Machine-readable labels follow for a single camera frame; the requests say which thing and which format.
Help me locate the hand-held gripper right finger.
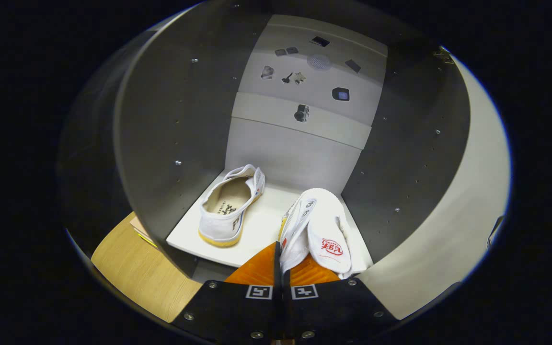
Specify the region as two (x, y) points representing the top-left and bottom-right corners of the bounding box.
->
(283, 254), (399, 342)

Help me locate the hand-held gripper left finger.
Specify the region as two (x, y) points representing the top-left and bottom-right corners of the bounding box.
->
(171, 241), (284, 343)

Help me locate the white canvas shoe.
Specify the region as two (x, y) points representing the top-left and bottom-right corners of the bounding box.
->
(278, 188), (353, 279)
(198, 164), (265, 247)

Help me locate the dark grey shoe cabinet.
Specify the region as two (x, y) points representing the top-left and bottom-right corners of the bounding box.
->
(113, 2), (471, 283)

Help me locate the stack of books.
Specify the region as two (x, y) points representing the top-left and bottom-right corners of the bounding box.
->
(129, 216), (159, 248)

